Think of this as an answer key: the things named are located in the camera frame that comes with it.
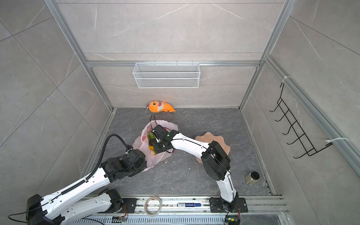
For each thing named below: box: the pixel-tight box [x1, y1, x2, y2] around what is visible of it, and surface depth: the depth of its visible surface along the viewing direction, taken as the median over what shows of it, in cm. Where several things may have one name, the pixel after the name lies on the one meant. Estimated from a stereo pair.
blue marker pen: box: [177, 202, 202, 208], surface depth 74 cm
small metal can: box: [245, 171, 261, 185], surface depth 77 cm
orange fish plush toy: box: [145, 100, 177, 113], surface depth 116 cm
